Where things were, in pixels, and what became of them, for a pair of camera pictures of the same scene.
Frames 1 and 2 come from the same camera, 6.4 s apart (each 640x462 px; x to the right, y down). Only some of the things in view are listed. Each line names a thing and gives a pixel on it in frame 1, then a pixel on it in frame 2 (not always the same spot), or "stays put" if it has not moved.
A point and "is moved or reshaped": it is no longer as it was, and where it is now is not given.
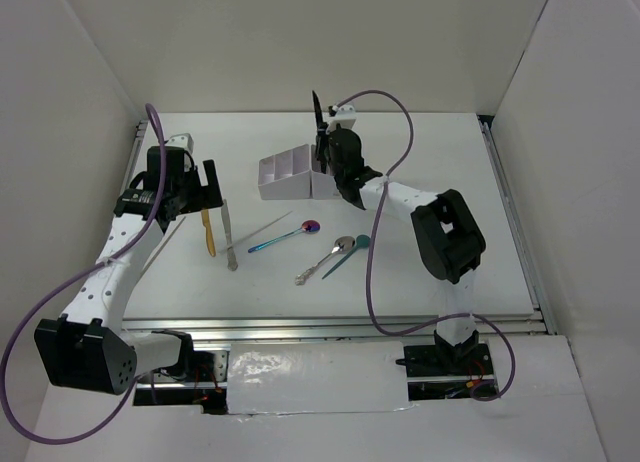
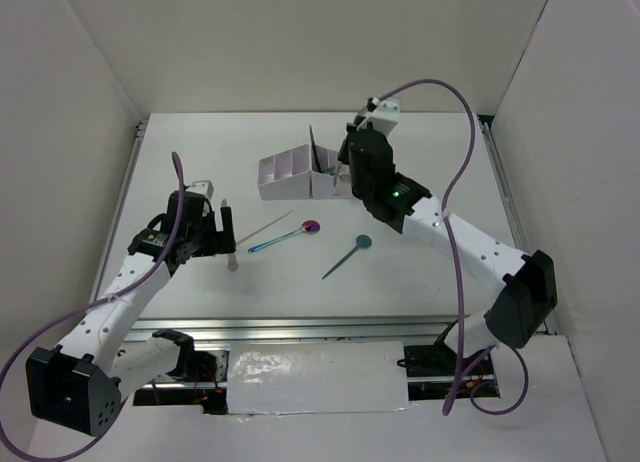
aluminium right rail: (519, 224) stays put
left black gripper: (207, 196) → (221, 241)
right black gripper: (337, 126) → (344, 153)
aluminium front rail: (404, 329) stays put
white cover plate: (316, 377) stays put
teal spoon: (362, 241) stays put
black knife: (322, 140) is moved or reshaped
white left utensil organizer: (286, 175) stays put
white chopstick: (258, 230) stays put
